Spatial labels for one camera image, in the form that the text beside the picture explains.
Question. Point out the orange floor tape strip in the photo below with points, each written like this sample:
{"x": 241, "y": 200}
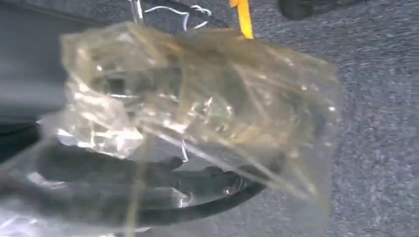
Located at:
{"x": 245, "y": 19}

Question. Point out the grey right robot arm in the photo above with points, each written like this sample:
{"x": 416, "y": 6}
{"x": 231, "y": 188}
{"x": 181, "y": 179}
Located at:
{"x": 29, "y": 65}

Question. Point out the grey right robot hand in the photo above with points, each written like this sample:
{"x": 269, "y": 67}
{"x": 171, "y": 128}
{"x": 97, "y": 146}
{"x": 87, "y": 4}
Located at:
{"x": 108, "y": 170}

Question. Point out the clear plastic wrap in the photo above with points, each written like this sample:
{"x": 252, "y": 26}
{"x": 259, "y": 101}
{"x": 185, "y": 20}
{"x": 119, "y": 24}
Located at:
{"x": 229, "y": 98}

